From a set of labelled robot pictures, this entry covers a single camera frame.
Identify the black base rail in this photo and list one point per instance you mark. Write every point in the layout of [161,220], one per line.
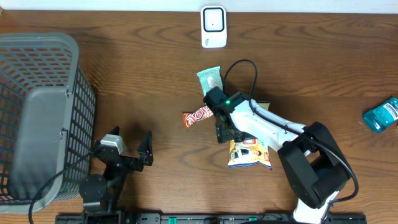
[155,218]

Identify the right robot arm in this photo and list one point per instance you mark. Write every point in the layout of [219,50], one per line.
[313,163]

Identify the grey plastic mesh basket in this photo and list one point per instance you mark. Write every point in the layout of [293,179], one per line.
[47,119]

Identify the white barcode scanner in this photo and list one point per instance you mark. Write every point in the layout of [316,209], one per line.
[213,27]

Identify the red chocolate bar wrapper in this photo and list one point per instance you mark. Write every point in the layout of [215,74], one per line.
[200,114]

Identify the yellow snack chip bag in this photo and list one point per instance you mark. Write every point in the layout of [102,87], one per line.
[248,153]

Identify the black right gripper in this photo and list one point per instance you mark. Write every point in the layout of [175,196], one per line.
[222,135]

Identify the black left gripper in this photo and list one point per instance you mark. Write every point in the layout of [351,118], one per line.
[145,154]

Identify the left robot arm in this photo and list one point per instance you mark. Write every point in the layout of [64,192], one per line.
[101,192]

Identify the teal mouthwash bottle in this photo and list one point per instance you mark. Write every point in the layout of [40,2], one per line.
[381,117]

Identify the mint green wipes packet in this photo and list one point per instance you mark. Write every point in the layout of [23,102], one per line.
[210,78]

